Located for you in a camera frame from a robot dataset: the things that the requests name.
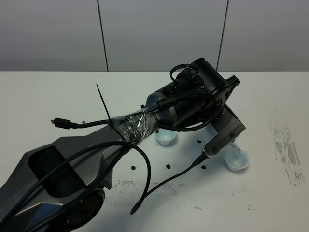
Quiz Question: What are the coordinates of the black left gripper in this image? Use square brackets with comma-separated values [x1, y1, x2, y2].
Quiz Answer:
[207, 74, 247, 136]

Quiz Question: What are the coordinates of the pale blue porcelain teapot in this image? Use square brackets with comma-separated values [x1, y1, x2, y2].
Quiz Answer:
[228, 142, 241, 155]

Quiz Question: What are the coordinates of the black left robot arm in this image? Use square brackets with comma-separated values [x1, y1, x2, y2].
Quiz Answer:
[0, 58, 245, 232]

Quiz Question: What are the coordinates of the pale blue teacup right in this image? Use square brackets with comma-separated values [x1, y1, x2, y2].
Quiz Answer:
[225, 148, 250, 172]

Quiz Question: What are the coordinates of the pale blue teacup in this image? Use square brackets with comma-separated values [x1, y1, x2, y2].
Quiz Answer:
[225, 148, 250, 172]
[155, 129, 178, 145]

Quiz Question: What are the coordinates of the pale blue teacup centre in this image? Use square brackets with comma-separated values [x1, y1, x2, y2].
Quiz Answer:
[155, 129, 178, 145]

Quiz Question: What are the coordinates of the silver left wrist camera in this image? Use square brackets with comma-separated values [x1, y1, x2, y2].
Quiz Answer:
[201, 131, 244, 159]

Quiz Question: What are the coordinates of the black cable tie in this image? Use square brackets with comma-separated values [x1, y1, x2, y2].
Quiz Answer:
[96, 84, 127, 142]

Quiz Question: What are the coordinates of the black loose connector cable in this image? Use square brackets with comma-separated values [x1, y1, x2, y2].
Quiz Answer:
[50, 117, 112, 130]

